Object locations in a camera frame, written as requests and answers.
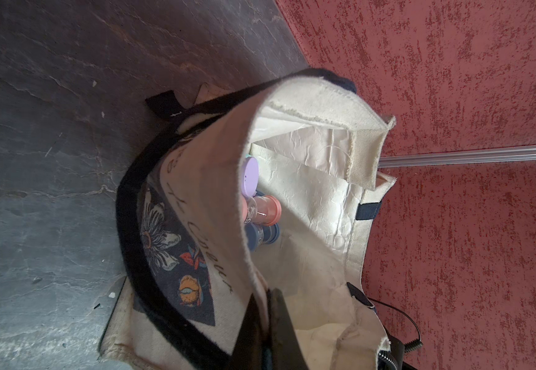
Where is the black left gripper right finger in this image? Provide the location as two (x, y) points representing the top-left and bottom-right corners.
(267, 289), (308, 370)

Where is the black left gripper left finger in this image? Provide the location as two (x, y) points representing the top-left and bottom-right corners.
(226, 295), (263, 370)

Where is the cream canvas bag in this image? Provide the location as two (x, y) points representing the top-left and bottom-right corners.
(100, 69), (398, 369)

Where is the blue hourglass pile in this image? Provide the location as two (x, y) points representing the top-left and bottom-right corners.
(244, 224), (280, 251)

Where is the pink hourglass pile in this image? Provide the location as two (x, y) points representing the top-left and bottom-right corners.
(242, 196), (282, 226)

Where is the purple hourglass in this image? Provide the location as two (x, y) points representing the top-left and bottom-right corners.
(240, 156), (260, 197)

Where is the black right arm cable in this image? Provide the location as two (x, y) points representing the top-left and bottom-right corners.
(369, 298), (425, 370)

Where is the aluminium corner post right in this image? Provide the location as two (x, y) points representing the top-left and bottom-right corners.
(378, 145), (536, 169)

